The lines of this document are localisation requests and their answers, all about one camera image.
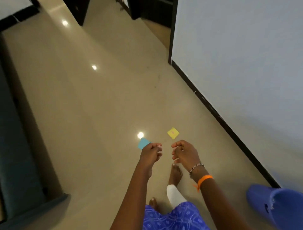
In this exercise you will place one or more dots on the person's left hand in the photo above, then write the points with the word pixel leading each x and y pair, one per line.
pixel 148 155

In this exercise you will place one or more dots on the person's right hand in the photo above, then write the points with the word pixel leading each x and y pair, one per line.
pixel 188 155

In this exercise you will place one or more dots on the person's left fingers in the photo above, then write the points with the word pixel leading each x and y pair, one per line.
pixel 158 150

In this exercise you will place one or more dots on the person's right fingers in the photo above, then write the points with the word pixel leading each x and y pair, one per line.
pixel 177 149

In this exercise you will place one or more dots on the blue paper note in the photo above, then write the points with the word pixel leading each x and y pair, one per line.
pixel 143 143

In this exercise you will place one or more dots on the person's left forearm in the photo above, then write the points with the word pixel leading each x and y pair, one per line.
pixel 135 201

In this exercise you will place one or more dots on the person's right forearm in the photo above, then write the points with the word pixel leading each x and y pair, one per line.
pixel 220 206

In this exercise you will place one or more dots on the yellow paper note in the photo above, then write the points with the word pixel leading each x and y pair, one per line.
pixel 173 133

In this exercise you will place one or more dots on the person's right foot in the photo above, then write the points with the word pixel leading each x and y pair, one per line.
pixel 175 174

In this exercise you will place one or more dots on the person's foot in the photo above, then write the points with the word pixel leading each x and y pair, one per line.
pixel 175 174
pixel 153 203

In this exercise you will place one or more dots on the orange wristband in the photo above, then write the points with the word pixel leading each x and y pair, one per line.
pixel 204 178

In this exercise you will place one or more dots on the white legging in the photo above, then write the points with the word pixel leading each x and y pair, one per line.
pixel 174 194

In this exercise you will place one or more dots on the person's left foot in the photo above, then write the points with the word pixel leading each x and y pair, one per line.
pixel 153 203

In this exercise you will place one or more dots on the black skirting board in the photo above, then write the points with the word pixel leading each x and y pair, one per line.
pixel 224 123

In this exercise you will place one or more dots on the blue patterned garment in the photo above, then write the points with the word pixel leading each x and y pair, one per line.
pixel 175 218

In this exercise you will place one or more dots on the blue plastic bin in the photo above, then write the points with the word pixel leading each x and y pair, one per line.
pixel 279 203

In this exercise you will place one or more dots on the dark wooden furniture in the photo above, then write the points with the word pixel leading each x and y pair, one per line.
pixel 153 10

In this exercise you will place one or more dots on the dark teal sofa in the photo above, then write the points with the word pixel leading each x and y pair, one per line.
pixel 16 154

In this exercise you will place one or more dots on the dark wooden cabinet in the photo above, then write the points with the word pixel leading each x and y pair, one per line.
pixel 78 9

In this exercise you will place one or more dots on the dark door frame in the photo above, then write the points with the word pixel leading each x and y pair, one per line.
pixel 172 30

